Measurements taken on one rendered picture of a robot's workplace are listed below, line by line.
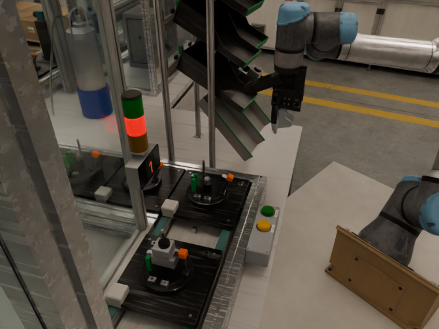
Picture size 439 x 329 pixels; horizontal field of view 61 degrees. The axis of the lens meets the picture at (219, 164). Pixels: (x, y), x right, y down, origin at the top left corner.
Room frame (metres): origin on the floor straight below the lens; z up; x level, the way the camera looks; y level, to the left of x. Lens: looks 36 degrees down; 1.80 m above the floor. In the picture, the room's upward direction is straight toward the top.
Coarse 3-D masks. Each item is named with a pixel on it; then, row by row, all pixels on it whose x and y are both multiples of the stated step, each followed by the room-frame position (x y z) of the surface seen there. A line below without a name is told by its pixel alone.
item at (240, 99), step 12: (192, 48) 1.31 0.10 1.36; (204, 48) 1.35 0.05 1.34; (180, 60) 1.25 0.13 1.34; (192, 60) 1.23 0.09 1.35; (204, 60) 1.35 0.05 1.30; (216, 60) 1.33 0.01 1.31; (228, 60) 1.31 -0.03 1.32; (192, 72) 1.23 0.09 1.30; (204, 72) 1.21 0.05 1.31; (216, 72) 1.32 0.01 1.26; (228, 72) 1.31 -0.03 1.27; (204, 84) 1.21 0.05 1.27; (216, 84) 1.19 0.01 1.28; (228, 84) 1.28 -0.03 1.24; (240, 84) 1.28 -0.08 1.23; (216, 96) 1.19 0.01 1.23; (228, 96) 1.21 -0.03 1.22; (240, 96) 1.24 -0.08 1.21; (252, 96) 1.26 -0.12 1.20; (240, 108) 1.15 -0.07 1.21
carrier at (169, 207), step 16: (208, 176) 0.97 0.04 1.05; (176, 192) 0.98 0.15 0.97; (192, 192) 0.96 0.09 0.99; (208, 192) 0.95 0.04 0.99; (224, 192) 0.95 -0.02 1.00; (240, 192) 0.98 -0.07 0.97; (176, 208) 0.90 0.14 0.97; (192, 208) 0.90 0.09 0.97; (208, 208) 0.90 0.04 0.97; (224, 208) 0.90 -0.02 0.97; (208, 224) 0.84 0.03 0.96; (224, 224) 0.83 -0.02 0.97
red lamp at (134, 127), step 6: (126, 120) 0.80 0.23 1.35; (132, 120) 0.80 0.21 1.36; (138, 120) 0.80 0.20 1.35; (144, 120) 0.82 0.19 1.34; (126, 126) 0.80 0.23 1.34; (132, 126) 0.80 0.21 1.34; (138, 126) 0.80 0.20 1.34; (144, 126) 0.81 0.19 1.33; (132, 132) 0.80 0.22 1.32; (138, 132) 0.80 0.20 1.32; (144, 132) 0.81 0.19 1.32
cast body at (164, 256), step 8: (160, 240) 0.65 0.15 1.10; (168, 240) 0.65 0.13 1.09; (152, 248) 0.63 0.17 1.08; (160, 248) 0.63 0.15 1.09; (168, 248) 0.63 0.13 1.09; (152, 256) 0.63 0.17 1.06; (160, 256) 0.62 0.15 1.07; (168, 256) 0.62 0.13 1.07; (160, 264) 0.62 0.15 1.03; (168, 264) 0.62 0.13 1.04
